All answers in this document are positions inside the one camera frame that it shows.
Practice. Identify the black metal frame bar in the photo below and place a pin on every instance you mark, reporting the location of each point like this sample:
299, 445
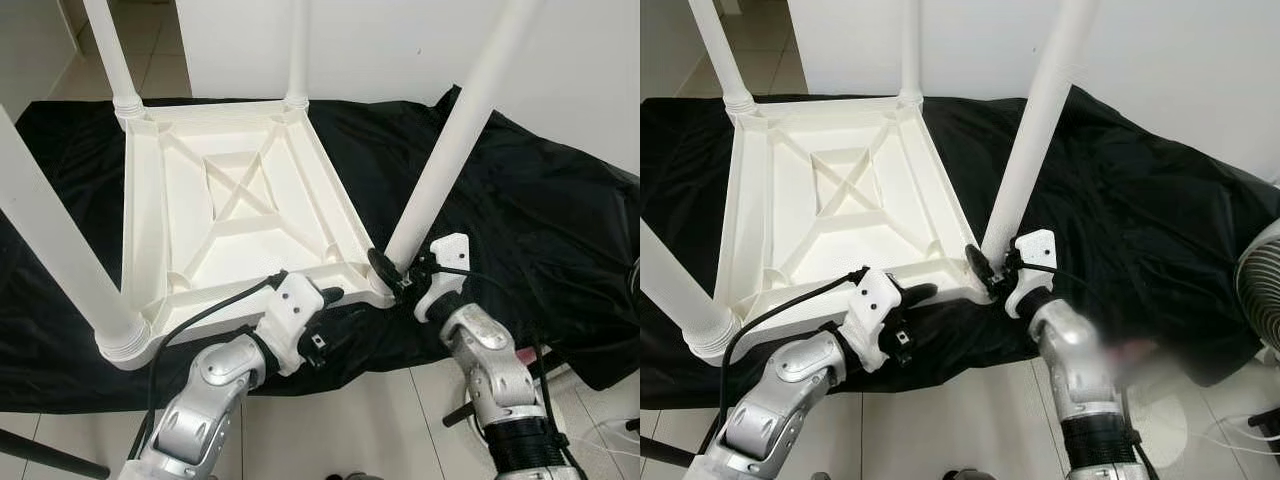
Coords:
460, 413
665, 450
50, 452

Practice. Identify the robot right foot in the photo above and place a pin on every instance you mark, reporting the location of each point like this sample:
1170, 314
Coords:
965, 474
357, 475

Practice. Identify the black nylon cloth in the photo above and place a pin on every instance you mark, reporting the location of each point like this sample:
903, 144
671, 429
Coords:
1180, 230
560, 230

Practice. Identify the white plastic table top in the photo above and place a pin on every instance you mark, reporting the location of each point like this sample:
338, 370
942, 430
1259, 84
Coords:
200, 230
800, 230

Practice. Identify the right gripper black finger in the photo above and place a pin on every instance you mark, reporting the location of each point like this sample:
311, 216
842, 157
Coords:
385, 273
980, 269

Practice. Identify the white plastic table leg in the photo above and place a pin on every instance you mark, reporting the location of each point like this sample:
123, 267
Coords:
110, 50
460, 130
60, 240
680, 290
910, 50
720, 50
298, 50
1040, 130

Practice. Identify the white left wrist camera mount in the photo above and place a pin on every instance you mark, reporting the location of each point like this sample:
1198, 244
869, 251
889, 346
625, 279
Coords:
295, 305
875, 300

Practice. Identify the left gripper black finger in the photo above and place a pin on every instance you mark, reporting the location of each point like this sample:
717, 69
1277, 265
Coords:
331, 295
918, 292

